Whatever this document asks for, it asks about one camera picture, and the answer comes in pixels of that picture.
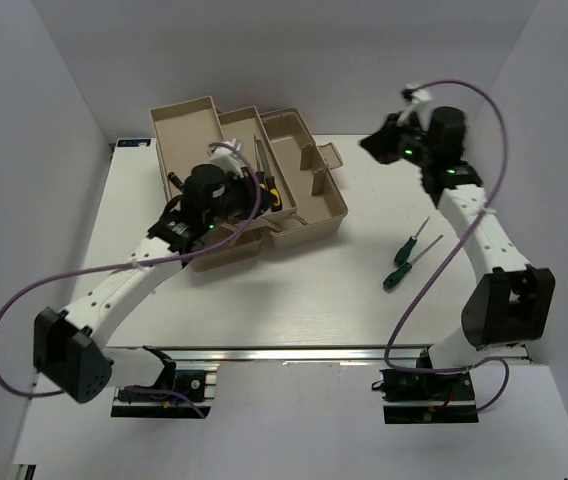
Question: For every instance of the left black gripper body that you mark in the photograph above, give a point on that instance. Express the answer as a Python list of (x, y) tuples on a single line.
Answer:
[(239, 199)]

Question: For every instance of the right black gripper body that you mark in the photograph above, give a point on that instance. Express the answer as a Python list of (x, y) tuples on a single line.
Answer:
[(413, 149)]

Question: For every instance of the small green-black screwdriver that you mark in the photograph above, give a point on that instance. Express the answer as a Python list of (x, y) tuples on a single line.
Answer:
[(175, 181)]

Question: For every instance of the yellow-black file tool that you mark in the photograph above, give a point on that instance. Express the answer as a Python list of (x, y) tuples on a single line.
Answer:
[(260, 163)]

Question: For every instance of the beige tool box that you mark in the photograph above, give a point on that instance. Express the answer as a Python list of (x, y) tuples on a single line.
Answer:
[(196, 132)]

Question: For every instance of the green handle screwdriver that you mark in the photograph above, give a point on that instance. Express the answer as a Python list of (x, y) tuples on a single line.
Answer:
[(394, 278), (403, 254)]

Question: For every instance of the yellow-black screwdriver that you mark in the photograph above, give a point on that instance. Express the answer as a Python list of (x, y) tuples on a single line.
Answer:
[(270, 187)]

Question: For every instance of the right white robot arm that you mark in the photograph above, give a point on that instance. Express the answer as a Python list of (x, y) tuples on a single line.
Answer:
[(512, 298)]

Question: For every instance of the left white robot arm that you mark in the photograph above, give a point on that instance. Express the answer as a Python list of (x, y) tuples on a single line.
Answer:
[(70, 345)]

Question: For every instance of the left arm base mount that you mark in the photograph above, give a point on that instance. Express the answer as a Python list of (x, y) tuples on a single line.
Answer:
[(189, 395)]

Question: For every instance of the aluminium table frame rail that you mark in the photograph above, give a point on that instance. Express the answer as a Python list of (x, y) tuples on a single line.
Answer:
[(327, 294)]

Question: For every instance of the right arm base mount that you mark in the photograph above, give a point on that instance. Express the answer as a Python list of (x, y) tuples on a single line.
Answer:
[(426, 399)]

